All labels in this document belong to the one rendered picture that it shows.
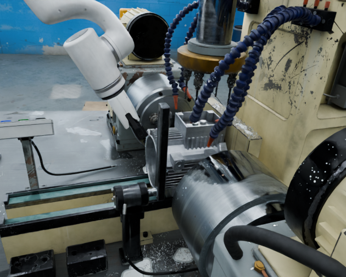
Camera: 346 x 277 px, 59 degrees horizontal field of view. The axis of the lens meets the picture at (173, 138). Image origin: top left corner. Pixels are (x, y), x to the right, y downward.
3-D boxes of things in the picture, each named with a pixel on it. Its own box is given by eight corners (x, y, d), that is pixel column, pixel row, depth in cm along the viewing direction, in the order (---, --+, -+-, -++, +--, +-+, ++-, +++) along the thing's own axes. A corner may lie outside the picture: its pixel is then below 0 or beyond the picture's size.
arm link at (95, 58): (115, 67, 85) (88, 87, 83) (88, 23, 78) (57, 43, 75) (128, 71, 78) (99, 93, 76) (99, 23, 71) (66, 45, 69)
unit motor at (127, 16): (149, 90, 166) (151, 5, 146) (168, 114, 139) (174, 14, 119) (100, 92, 158) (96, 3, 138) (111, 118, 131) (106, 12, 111)
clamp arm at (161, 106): (163, 192, 81) (168, 101, 69) (167, 199, 79) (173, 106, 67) (150, 194, 80) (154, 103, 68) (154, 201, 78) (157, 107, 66)
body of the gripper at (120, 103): (96, 88, 86) (117, 118, 92) (100, 101, 77) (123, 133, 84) (119, 74, 86) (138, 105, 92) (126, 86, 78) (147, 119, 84)
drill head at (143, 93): (169, 114, 146) (172, 61, 135) (199, 153, 116) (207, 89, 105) (116, 118, 139) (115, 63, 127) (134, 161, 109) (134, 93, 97)
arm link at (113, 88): (90, 83, 84) (96, 92, 86) (94, 94, 77) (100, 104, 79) (117, 67, 85) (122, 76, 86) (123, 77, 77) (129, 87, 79)
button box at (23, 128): (54, 134, 103) (52, 118, 103) (53, 134, 97) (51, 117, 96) (-3, 139, 98) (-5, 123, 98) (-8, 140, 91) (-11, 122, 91)
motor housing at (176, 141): (199, 164, 108) (205, 114, 100) (222, 198, 93) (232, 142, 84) (143, 171, 103) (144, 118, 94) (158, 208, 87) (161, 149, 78)
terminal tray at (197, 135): (209, 130, 98) (212, 109, 94) (223, 147, 89) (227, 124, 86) (173, 133, 94) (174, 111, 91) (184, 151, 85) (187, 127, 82)
